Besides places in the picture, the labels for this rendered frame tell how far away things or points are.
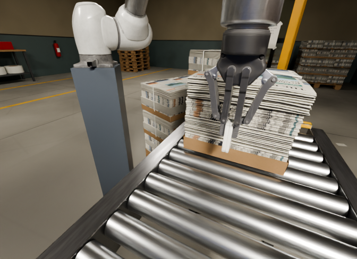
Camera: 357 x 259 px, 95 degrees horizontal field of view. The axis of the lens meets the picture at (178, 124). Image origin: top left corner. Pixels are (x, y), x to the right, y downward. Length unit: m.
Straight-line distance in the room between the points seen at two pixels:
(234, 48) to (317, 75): 6.28
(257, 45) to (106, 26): 0.78
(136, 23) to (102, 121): 0.54
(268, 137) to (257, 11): 0.29
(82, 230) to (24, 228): 1.25
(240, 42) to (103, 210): 0.40
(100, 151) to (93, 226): 0.75
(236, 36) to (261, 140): 0.28
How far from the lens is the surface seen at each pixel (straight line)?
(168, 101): 1.13
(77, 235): 0.39
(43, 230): 1.55
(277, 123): 0.45
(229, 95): 0.33
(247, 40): 0.30
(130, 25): 0.97
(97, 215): 0.41
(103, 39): 0.95
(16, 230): 1.66
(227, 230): 0.37
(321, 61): 6.52
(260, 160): 0.49
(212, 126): 0.47
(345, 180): 0.62
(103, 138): 1.05
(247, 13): 0.29
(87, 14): 0.95
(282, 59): 2.49
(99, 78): 0.93
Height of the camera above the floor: 1.11
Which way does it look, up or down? 26 degrees down
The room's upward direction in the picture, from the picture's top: 1 degrees clockwise
